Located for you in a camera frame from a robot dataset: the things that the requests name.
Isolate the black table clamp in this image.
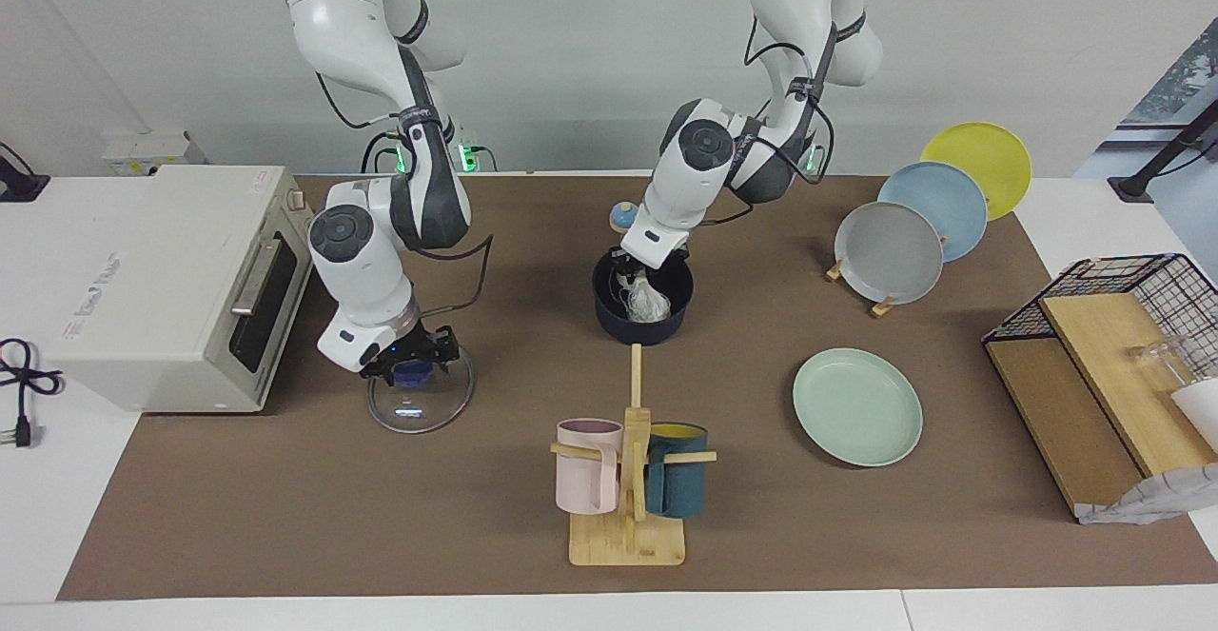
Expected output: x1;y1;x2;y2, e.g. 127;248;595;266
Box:
0;143;50;202

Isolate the pale green plate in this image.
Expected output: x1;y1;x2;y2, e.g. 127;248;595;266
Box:
793;347;924;467

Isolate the white vermicelli bundle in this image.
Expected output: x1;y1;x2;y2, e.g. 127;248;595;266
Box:
628;279;673;324

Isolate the yellow plate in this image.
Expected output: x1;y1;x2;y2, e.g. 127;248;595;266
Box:
920;122;1032;223

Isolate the pink mug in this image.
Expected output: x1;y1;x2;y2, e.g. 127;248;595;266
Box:
556;419;625;516

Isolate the beige toaster oven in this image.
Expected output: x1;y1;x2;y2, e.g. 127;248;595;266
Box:
52;166;324;414

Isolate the wooden shelf black wire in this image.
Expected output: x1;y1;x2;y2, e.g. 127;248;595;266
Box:
982;253;1218;521

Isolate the grey white cloth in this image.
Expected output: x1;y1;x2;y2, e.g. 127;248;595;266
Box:
1075;463;1218;525

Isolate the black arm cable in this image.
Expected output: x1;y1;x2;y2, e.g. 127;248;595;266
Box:
314;69;496;320
704;14;838;227

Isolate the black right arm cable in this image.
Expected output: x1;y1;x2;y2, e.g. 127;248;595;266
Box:
314;69;496;320

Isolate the brown table mat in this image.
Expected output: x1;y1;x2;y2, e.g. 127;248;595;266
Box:
57;174;1218;601

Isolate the wooden mug tree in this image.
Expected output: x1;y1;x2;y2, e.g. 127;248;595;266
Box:
550;344;717;567

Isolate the white cup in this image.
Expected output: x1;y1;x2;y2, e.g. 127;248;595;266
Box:
1170;379;1218;453

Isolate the black power cord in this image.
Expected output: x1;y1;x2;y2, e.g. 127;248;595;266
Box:
0;338;63;449

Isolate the black pot purple handle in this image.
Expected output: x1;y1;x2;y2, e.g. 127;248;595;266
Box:
592;248;695;345

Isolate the dark teal mug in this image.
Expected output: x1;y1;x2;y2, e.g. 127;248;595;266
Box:
645;423;710;519

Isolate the clear glass cup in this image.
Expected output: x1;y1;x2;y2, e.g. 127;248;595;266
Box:
1128;334;1195;394

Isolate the glass lid blue knob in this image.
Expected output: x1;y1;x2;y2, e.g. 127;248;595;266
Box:
366;350;475;434

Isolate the light blue plate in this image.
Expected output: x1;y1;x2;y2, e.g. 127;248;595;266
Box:
876;162;989;263

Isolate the grey plate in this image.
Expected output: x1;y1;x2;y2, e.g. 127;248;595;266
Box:
835;202;944;306

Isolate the wooden plate rack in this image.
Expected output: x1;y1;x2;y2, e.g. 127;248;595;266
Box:
826;255;900;318

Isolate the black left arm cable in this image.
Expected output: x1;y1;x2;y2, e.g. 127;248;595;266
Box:
704;14;838;227

